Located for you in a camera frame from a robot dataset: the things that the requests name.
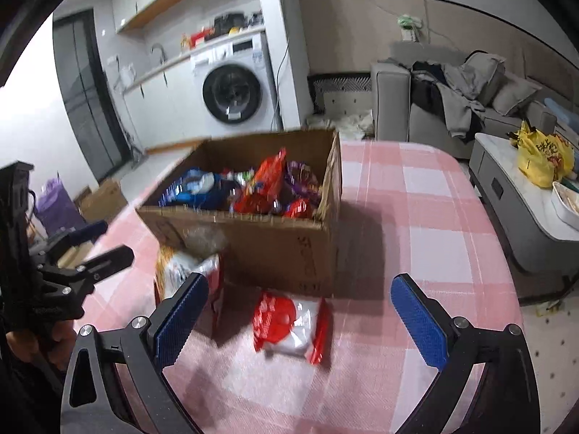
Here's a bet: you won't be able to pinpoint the pink checked tablecloth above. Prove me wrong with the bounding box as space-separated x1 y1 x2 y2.
81 138 525 434

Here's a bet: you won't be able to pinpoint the red cone snack packet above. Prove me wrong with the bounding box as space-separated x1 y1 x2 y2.
233 148 288 216

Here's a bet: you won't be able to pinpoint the brown cardboard box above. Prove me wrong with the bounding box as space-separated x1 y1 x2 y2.
136 127 343 299

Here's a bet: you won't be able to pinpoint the white washing machine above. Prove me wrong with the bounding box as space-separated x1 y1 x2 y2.
190 31 284 139

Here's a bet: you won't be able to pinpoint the yellow plastic bag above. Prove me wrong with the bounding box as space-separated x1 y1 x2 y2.
510 120 576 189

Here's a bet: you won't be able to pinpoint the grey sofa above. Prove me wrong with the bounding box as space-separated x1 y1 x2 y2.
371 41 579 160

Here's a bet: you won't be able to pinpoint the white cloth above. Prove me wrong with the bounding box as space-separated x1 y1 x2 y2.
308 108 376 142

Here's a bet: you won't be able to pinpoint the grey coffee table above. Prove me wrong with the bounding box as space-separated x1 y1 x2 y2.
468 132 579 303

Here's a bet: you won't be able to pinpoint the grey cushion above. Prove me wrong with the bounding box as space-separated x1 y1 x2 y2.
491 75 542 116

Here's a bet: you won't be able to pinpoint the person's left hand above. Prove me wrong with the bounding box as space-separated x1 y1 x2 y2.
6 319 77 372

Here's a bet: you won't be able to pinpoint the blue cookie packet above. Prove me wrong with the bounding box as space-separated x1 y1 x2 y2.
160 168 236 211

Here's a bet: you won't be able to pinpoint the red yellow-print snack packet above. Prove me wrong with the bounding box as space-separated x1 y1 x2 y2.
284 198 320 219

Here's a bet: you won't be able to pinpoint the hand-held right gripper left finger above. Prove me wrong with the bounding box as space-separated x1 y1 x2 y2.
61 272 211 434

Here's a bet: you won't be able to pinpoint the large purple snack packet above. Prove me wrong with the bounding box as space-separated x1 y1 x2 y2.
285 160 325 211

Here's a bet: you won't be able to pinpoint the small cardboard box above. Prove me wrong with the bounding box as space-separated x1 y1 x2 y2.
75 178 130 225

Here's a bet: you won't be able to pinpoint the purple bag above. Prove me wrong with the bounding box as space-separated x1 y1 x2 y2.
36 176 88 236

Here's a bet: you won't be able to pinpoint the grey clothes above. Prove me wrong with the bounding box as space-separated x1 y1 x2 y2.
440 52 506 139

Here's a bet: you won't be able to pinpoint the white wall cabinet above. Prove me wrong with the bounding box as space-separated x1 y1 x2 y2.
111 0 187 35

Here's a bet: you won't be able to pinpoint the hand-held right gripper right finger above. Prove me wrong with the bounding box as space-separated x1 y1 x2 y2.
390 272 542 434

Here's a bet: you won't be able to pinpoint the white counter cabinet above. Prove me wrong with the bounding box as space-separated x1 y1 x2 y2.
115 52 205 151

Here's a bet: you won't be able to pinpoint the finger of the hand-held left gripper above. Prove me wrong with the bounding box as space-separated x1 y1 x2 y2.
31 219 109 264
38 245 135 319

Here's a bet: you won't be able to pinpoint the dark sliding door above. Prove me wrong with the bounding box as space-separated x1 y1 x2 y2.
53 11 133 182

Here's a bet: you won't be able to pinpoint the black garment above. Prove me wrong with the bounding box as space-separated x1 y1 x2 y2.
409 61 449 116

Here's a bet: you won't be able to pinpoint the red noodle packet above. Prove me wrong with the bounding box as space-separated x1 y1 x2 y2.
154 244 225 323

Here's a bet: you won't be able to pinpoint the red and white snack packet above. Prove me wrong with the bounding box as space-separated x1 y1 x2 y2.
252 290 334 367

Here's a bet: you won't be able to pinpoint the white bowl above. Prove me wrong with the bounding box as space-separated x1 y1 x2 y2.
552 181 579 229

